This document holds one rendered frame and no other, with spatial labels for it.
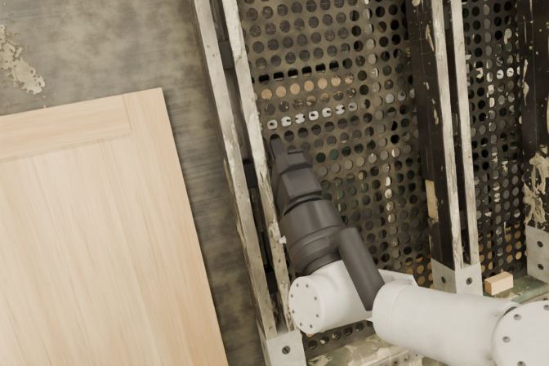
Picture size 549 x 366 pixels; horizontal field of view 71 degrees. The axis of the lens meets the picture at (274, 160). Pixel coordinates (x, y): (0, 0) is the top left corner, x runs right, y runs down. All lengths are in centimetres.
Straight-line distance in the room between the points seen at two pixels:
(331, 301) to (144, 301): 34
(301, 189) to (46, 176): 37
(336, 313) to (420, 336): 10
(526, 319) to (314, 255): 25
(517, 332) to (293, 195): 31
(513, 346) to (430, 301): 11
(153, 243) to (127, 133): 18
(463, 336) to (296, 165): 29
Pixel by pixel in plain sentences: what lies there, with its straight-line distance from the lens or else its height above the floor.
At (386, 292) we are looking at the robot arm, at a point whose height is 130.
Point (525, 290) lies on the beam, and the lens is 105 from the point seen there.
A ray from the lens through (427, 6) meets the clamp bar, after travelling 74.
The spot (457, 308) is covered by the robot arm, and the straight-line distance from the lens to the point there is 40.
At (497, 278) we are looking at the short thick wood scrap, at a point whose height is 91.
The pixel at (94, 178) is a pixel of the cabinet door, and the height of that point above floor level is 127.
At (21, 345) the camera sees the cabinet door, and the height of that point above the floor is 108.
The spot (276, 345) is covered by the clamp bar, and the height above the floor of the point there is 101.
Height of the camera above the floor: 168
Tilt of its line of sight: 43 degrees down
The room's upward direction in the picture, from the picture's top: straight up
